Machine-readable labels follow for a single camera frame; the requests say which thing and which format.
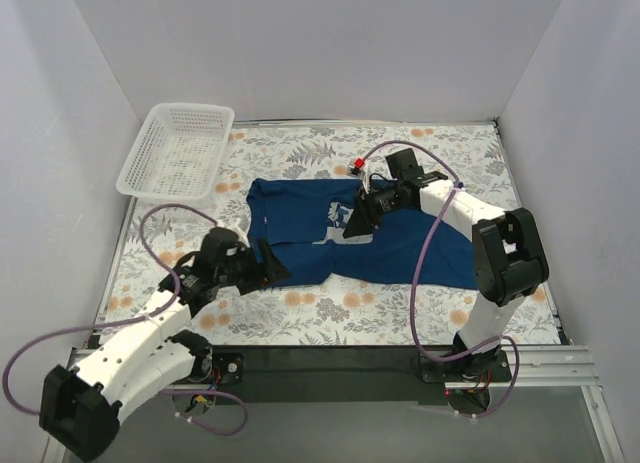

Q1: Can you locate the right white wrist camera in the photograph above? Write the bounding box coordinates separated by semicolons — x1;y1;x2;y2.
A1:
347;158;371;193

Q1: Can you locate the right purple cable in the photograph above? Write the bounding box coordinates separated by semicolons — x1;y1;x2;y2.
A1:
362;140;519;418

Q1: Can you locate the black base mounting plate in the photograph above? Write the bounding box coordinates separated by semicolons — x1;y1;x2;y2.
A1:
211;346;512;405

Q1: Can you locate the purple cable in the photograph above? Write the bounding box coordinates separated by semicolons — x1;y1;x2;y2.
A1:
2;203;249;437
362;140;519;418

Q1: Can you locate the white plastic perforated basket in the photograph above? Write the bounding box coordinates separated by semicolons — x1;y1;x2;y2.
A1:
116;102;235;204

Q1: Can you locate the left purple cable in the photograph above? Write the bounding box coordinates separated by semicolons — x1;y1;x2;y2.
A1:
2;203;249;437

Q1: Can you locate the blue t shirt cartoon print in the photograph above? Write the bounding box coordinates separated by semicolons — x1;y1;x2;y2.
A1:
247;179;476;290

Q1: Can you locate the aluminium frame rail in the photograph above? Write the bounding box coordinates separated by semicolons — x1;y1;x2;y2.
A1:
70;346;597;389

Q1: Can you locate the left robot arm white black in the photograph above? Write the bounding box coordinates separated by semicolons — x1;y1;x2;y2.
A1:
39;228;291;462

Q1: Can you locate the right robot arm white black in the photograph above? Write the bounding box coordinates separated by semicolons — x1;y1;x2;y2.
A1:
344;142;549;375

